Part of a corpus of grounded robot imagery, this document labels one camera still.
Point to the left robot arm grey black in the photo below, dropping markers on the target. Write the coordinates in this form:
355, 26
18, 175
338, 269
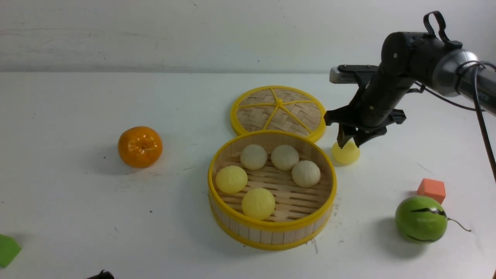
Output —
104, 274

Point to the orange foam cube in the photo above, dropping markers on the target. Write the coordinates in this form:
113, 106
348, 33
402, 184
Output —
431, 188

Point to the white bun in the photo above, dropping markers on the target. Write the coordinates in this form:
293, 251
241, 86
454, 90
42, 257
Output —
253, 157
284, 157
306, 174

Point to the orange toy tangerine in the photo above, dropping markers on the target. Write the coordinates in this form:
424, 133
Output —
140, 147

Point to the green toy watermelon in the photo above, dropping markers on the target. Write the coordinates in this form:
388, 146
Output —
423, 220

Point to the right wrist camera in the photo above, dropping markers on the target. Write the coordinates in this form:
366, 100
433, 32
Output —
352, 74

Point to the yellow bun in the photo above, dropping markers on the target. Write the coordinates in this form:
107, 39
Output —
258, 203
231, 179
346, 155

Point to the yellow bun front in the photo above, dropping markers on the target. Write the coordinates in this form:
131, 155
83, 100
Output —
258, 203

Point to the green foam block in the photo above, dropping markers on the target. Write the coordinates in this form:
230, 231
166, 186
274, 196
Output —
9, 249

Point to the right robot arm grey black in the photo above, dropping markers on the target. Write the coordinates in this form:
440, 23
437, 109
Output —
406, 58

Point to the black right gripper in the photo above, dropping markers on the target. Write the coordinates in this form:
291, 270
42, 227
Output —
371, 110

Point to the bamboo steamer lid yellow rim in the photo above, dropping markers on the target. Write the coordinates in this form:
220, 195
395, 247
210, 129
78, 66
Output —
278, 108

